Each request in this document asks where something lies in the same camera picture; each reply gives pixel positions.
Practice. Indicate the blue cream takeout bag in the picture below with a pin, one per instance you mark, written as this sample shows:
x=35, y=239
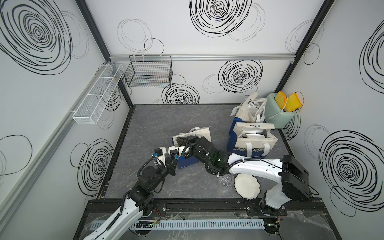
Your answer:
x=251, y=139
x=189, y=159
x=251, y=110

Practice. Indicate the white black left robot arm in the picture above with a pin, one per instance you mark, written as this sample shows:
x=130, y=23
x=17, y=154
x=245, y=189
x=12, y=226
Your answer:
x=138, y=201

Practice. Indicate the white slotted cable duct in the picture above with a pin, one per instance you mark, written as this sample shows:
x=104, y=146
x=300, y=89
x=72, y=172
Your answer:
x=215, y=224

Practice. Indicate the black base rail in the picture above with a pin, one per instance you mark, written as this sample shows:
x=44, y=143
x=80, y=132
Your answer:
x=166, y=206

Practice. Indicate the clear plastic cup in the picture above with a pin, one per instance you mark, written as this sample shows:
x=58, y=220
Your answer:
x=226, y=181

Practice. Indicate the black wire basket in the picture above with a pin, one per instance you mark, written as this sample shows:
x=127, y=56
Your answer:
x=149, y=71

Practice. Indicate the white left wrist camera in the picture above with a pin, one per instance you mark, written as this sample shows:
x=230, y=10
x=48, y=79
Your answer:
x=159, y=154

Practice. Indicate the white scalloped plate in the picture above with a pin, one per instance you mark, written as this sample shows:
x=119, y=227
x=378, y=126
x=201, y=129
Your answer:
x=247, y=186

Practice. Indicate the mint green toaster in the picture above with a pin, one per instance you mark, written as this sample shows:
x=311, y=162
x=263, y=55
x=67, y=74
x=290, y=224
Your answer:
x=274, y=115

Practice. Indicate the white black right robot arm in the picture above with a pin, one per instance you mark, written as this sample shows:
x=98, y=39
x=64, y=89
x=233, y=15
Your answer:
x=290, y=177

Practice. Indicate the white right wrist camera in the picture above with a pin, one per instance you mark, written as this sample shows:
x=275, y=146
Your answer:
x=175, y=152

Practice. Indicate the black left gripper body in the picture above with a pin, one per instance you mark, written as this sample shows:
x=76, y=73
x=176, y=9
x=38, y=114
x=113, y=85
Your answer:
x=168, y=167

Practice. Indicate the left yellow toast slice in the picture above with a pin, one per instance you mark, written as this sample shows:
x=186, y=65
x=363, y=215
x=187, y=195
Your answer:
x=281, y=99

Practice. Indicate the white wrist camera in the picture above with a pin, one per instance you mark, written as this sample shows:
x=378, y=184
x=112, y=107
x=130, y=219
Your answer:
x=159, y=154
x=175, y=152

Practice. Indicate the white mesh wall shelf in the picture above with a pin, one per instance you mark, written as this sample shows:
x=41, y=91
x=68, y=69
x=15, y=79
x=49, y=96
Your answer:
x=102, y=96

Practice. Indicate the right yellow toast slice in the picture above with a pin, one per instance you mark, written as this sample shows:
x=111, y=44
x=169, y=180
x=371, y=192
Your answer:
x=294, y=102

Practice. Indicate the yellow toast slice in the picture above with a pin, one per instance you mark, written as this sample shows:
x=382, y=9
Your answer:
x=281, y=99
x=294, y=102

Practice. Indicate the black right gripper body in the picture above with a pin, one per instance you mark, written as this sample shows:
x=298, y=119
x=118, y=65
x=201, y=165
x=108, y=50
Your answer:
x=193, y=142

